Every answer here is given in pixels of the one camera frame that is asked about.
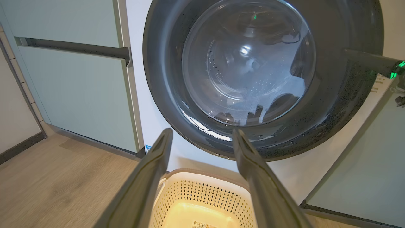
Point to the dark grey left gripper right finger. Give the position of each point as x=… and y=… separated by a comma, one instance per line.
x=265, y=196

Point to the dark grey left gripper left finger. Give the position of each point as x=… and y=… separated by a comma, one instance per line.
x=142, y=190

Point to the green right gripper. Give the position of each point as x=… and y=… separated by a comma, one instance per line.
x=399, y=68

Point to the round black glass washer door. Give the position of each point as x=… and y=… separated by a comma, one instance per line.
x=164, y=79

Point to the white perforated laundry basket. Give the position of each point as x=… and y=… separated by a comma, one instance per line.
x=196, y=193

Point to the white front-load washing machine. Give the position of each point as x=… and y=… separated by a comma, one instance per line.
x=158, y=126

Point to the white product label in basket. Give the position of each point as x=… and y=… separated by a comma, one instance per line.
x=204, y=224

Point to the blue white energy label sticker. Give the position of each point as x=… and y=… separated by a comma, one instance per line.
x=148, y=148

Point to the dark cabinet plinth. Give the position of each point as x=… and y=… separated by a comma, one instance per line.
x=332, y=215

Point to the pale green cabinet plain front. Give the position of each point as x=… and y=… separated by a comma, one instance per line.
x=364, y=174

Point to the pale green cabinet with drawers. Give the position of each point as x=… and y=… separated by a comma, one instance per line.
x=79, y=95

